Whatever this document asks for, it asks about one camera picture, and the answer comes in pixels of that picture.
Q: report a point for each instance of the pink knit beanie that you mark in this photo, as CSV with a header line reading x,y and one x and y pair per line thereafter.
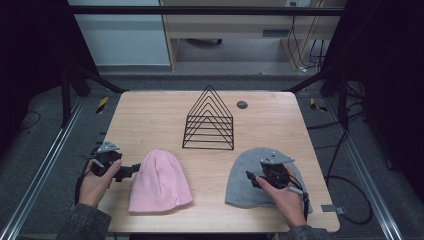
x,y
158,183

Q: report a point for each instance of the person's right hand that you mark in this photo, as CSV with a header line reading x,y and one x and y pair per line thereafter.
x,y
286,201

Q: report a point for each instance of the black metal stand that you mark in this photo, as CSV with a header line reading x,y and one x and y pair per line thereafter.
x,y
66,100
342,100

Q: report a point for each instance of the yellow black striped tape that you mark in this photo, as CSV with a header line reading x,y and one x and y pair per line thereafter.
x,y
315,105
102,104

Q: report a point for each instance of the person's left hand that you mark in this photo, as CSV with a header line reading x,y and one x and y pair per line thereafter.
x,y
95,188

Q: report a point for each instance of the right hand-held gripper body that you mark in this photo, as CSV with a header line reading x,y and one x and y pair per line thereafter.
x,y
275,173

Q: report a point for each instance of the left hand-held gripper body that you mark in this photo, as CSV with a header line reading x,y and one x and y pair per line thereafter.
x,y
104,159

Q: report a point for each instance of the black curtain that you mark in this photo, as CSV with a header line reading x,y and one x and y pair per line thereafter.
x,y
390,83
30,60

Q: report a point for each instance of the grey round table grommet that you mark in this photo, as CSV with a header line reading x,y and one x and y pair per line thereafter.
x,y
242,104

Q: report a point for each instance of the grey knit beanie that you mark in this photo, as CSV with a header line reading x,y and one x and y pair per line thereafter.
x,y
241,186

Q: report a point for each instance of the white cabinet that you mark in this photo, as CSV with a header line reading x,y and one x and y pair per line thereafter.
x,y
123,40

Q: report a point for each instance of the aluminium floor rail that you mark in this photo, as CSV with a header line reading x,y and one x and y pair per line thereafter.
x,y
370,180
36,180

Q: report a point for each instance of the black metal frame bar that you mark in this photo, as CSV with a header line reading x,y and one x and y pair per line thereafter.
x,y
200,10

